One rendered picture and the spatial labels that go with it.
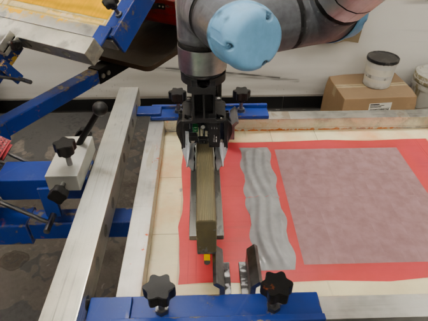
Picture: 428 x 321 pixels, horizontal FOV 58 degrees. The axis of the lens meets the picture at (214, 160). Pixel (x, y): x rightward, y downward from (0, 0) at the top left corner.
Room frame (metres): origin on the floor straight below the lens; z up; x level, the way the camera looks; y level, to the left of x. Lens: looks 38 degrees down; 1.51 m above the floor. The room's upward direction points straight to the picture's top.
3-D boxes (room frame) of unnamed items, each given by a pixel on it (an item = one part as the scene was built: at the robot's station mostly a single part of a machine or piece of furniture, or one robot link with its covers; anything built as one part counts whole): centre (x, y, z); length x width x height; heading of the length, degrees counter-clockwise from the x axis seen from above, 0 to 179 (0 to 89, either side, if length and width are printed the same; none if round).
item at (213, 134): (0.56, 0.02, 1.19); 0.09 x 0.08 x 0.12; 2
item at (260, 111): (0.87, 0.01, 0.97); 0.30 x 0.05 x 0.07; 92
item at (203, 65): (0.57, 0.01, 1.27); 0.08 x 0.08 x 0.05
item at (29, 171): (0.58, 0.33, 1.02); 0.17 x 0.06 x 0.05; 92
